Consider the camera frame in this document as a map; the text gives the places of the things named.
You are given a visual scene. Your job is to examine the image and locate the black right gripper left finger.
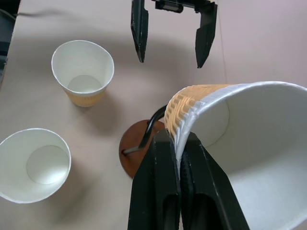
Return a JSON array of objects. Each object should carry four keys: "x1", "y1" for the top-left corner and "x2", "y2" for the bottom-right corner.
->
[{"x1": 128, "y1": 128, "x2": 181, "y2": 230}]

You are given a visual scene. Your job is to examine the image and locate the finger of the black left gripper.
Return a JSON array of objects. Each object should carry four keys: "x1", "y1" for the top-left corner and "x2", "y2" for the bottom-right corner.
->
[
  {"x1": 194, "y1": 2, "x2": 219, "y2": 69},
  {"x1": 130, "y1": 0, "x2": 150, "y2": 64}
]

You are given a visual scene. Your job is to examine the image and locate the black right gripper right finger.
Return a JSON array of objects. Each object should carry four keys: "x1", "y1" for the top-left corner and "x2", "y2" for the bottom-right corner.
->
[{"x1": 180, "y1": 133, "x2": 250, "y2": 230}]

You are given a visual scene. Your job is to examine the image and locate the white and orange paper cup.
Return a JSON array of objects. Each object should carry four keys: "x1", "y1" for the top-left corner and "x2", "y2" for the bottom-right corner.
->
[
  {"x1": 51, "y1": 40, "x2": 115, "y2": 108},
  {"x1": 165, "y1": 81, "x2": 307, "y2": 230},
  {"x1": 0, "y1": 128, "x2": 72, "y2": 204}
]

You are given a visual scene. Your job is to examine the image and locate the dark grey furniture piece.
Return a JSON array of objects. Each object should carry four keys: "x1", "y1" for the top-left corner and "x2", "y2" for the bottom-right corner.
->
[{"x1": 0, "y1": 0, "x2": 20, "y2": 83}]

